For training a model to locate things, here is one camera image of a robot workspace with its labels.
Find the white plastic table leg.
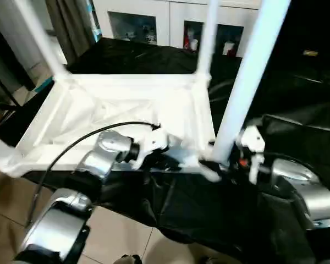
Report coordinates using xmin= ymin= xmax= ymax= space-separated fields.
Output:
xmin=0 ymin=131 xmax=16 ymax=172
xmin=211 ymin=0 xmax=292 ymax=166
xmin=14 ymin=0 xmax=73 ymax=82
xmin=196 ymin=0 xmax=219 ymax=79

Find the black table mat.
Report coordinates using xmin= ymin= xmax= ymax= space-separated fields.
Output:
xmin=0 ymin=37 xmax=330 ymax=264

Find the black left robot foot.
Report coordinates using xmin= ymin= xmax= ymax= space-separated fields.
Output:
xmin=117 ymin=255 xmax=142 ymax=264

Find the blue floor mat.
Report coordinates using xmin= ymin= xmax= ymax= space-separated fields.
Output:
xmin=34 ymin=76 xmax=54 ymax=91

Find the white display cabinet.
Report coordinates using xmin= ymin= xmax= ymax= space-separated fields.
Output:
xmin=92 ymin=0 xmax=262 ymax=58

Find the teal patterned cloth strip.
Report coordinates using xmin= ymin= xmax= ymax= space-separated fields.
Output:
xmin=87 ymin=0 xmax=102 ymax=42

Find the grey curtain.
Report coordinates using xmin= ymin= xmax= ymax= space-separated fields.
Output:
xmin=44 ymin=0 xmax=97 ymax=64

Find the black cabinet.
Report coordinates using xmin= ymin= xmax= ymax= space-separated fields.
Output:
xmin=264 ymin=0 xmax=330 ymax=72

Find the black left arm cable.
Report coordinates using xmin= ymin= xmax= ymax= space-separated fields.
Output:
xmin=24 ymin=122 xmax=162 ymax=227

